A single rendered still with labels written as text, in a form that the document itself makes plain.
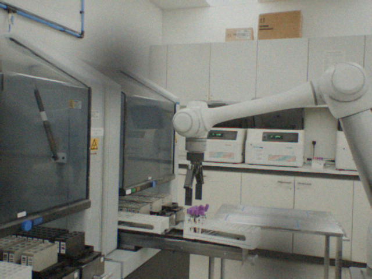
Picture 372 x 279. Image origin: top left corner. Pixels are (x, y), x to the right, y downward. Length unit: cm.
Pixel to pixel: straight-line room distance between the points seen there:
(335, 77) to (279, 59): 289
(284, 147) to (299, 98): 234
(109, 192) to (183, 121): 46
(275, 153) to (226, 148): 48
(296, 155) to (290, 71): 89
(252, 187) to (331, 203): 73
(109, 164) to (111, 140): 10
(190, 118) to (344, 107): 51
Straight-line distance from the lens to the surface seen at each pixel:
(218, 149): 396
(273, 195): 390
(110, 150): 160
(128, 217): 174
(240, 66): 425
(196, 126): 139
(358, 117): 138
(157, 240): 167
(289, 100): 154
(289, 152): 386
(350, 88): 132
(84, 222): 150
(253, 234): 152
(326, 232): 189
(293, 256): 407
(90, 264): 141
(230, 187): 397
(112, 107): 160
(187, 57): 443
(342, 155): 385
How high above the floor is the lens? 127
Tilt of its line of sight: 2 degrees down
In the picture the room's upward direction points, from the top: 2 degrees clockwise
